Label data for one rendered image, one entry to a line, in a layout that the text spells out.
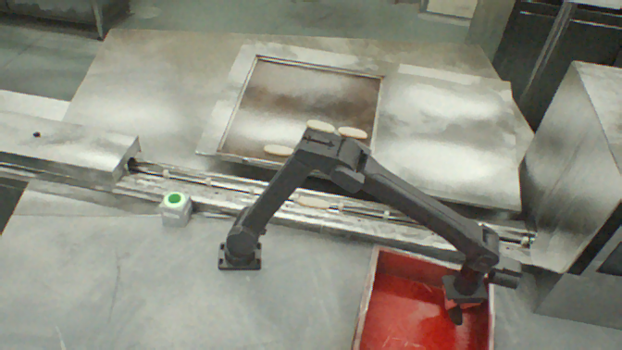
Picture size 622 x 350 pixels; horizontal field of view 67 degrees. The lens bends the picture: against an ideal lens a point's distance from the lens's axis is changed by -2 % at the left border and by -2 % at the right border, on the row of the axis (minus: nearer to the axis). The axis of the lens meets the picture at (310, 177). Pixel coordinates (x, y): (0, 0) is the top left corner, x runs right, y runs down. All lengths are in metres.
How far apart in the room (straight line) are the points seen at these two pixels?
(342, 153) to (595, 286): 0.74
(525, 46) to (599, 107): 1.72
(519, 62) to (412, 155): 1.59
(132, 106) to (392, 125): 0.98
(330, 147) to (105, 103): 1.18
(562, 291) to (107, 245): 1.22
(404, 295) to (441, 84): 0.87
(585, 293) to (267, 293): 0.81
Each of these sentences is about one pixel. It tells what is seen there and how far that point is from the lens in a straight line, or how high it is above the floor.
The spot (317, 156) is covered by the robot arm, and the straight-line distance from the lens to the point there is 0.96.
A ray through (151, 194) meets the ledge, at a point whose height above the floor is 0.85.
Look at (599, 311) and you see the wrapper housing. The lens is 1.47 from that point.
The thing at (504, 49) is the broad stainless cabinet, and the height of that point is 0.65.
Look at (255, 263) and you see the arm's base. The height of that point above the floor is 0.83.
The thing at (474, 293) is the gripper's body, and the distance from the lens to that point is 1.24.
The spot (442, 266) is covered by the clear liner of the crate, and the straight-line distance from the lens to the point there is 1.31.
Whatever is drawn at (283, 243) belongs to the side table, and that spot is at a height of 0.82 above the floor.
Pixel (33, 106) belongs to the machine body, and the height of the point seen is 0.82.
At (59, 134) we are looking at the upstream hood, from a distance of 1.71.
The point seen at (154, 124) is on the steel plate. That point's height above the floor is 0.82.
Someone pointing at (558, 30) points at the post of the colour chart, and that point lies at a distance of 2.10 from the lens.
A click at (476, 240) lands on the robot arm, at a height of 1.15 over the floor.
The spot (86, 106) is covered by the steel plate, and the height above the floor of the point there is 0.82.
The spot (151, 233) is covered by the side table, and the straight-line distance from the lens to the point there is 1.46.
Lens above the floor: 1.92
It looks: 44 degrees down
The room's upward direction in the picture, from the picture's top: 6 degrees clockwise
